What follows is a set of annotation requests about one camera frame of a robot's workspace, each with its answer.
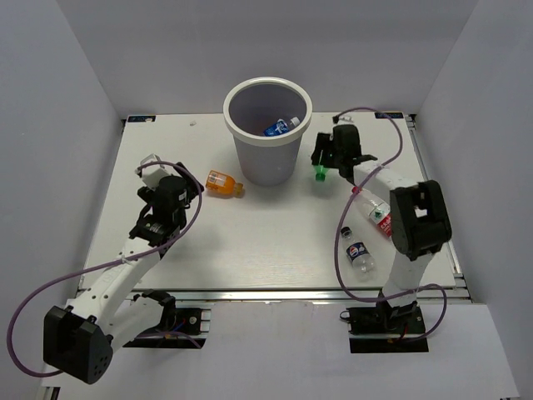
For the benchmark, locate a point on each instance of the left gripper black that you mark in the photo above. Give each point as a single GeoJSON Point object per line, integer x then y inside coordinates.
{"type": "Point", "coordinates": [191, 189]}

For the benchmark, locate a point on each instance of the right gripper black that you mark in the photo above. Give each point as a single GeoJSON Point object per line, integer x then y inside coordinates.
{"type": "Point", "coordinates": [323, 142]}

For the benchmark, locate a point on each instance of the green plastic bottle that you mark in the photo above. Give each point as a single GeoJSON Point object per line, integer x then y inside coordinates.
{"type": "Point", "coordinates": [320, 172]}

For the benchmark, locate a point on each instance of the blue label water bottle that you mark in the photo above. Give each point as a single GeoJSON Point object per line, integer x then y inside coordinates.
{"type": "Point", "coordinates": [281, 127]}

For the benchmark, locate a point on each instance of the orange juice bottle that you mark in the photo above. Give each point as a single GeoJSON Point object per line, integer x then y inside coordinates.
{"type": "Point", "coordinates": [223, 184]}

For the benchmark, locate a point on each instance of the red cap water bottle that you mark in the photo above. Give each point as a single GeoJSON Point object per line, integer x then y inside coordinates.
{"type": "Point", "coordinates": [374, 209]}

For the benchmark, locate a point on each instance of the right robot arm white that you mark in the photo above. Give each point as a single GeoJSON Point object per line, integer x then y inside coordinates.
{"type": "Point", "coordinates": [419, 220]}

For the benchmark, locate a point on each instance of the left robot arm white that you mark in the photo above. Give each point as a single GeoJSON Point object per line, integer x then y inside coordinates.
{"type": "Point", "coordinates": [81, 338]}

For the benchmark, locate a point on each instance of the white plastic bin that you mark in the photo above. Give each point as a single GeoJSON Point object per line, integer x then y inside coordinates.
{"type": "Point", "coordinates": [251, 107]}

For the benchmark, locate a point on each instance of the right blue corner label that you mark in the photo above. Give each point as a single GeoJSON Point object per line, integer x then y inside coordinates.
{"type": "Point", "coordinates": [388, 115]}

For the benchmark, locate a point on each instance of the blue corner label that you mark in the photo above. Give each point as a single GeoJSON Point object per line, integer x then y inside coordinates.
{"type": "Point", "coordinates": [141, 119]}
{"type": "Point", "coordinates": [388, 115]}

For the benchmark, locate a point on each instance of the left blue corner label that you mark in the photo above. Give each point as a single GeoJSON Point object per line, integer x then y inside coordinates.
{"type": "Point", "coordinates": [141, 119]}

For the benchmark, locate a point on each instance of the pepsi bottle black cap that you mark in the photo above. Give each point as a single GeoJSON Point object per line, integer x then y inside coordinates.
{"type": "Point", "coordinates": [362, 262]}

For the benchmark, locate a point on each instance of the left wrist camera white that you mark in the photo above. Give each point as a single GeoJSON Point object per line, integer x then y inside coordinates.
{"type": "Point", "coordinates": [151, 175]}

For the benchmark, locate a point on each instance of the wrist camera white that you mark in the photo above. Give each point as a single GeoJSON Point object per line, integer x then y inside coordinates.
{"type": "Point", "coordinates": [345, 119]}
{"type": "Point", "coordinates": [151, 175]}

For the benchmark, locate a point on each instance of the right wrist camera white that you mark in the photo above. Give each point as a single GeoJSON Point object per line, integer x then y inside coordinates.
{"type": "Point", "coordinates": [345, 119]}

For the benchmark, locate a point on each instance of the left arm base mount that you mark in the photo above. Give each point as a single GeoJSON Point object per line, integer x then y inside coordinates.
{"type": "Point", "coordinates": [186, 327]}

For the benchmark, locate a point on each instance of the aluminium front rail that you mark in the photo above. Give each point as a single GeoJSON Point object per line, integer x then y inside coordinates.
{"type": "Point", "coordinates": [454, 295]}

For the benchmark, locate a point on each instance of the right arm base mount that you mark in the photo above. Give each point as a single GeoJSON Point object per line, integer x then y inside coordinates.
{"type": "Point", "coordinates": [370, 333]}

